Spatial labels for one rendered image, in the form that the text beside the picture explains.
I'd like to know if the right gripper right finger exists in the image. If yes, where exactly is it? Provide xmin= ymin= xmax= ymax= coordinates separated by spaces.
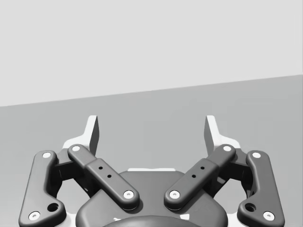
xmin=163 ymin=115 xmax=286 ymax=227

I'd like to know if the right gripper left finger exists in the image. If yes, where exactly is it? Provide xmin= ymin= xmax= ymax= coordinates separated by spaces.
xmin=18 ymin=115 xmax=140 ymax=227

